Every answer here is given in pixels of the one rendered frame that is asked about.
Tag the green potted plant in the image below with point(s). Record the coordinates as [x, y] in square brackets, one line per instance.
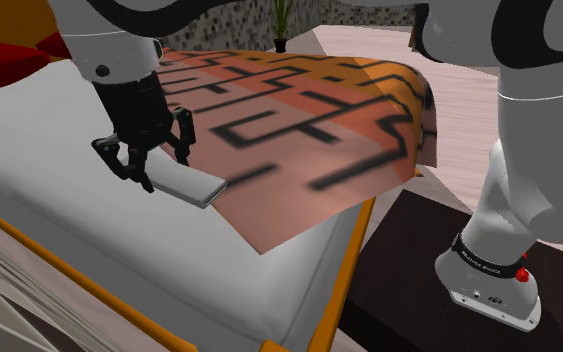
[280, 22]

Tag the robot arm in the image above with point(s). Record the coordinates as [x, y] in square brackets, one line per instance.
[544, 146]

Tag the orange-framed bed with white mattress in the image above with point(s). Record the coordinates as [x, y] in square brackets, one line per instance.
[66, 195]

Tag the small red pillow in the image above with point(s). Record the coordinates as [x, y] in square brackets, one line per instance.
[56, 46]

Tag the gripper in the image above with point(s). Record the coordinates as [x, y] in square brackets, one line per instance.
[137, 109]

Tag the large dark red pillow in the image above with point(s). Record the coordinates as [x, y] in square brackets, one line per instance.
[3, 66]

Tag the orange blanket with black lines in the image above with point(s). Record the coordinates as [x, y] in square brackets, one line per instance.
[286, 146]

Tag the white flat rectangular slab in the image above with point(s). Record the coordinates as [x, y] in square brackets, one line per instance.
[183, 183]

